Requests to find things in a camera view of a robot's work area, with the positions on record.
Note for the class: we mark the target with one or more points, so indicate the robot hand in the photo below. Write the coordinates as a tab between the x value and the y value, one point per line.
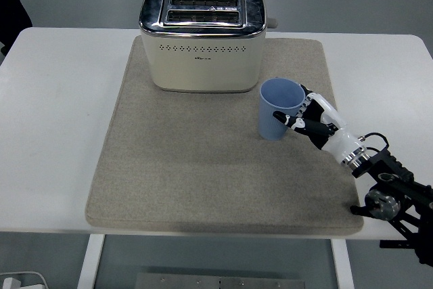
333	133

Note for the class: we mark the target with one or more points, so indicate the blue ribbed cup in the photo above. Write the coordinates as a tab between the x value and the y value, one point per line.
275	113

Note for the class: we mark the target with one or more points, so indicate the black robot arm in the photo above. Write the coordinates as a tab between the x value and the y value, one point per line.
395	194

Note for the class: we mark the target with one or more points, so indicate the black table control panel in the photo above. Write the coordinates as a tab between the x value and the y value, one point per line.
395	244

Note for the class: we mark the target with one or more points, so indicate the white table leg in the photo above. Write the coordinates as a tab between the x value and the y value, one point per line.
88	262
342	263

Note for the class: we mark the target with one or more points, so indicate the beige fabric mat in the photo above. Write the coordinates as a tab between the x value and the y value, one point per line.
203	167

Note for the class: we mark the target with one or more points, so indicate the cream and chrome toaster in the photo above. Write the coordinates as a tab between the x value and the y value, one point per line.
203	62

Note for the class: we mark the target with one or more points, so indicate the person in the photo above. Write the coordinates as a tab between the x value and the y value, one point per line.
13	8

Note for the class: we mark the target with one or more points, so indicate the white power adapter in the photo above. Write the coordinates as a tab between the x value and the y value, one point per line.
10	283

